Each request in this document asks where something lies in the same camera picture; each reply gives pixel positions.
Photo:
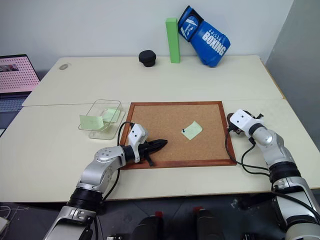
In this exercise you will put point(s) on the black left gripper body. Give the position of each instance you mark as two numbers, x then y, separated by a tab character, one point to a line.
145	148

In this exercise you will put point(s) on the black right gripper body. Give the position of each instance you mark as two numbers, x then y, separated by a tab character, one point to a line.
236	132

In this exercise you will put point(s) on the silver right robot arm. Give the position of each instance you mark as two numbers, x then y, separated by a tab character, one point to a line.
277	155

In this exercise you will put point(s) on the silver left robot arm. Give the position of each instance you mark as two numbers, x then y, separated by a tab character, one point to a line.
100	170

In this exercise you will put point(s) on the green sticky note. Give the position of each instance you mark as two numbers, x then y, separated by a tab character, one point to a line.
91	122
193	131
111	113

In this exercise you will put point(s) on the clear plastic box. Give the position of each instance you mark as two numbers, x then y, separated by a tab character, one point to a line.
105	103

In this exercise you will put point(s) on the wood-framed cork board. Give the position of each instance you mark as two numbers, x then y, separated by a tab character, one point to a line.
175	150

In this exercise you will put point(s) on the black round cap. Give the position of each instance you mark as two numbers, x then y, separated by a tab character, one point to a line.
147	58

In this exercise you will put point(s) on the blue boxing glove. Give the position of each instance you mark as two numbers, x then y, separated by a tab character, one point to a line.
207	40

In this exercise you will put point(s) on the tall green block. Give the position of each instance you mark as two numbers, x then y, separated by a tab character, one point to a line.
173	40

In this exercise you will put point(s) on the grey oval table grommet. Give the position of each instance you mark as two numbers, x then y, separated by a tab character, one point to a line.
64	66

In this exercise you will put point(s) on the laptop with pink screen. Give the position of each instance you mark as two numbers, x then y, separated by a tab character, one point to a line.
15	75

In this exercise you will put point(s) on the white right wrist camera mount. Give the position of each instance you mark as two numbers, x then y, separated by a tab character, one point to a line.
243	122

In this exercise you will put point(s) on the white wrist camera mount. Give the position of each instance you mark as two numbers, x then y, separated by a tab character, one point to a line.
243	122
137	133

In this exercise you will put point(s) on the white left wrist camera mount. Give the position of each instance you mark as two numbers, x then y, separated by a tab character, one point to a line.
137	133

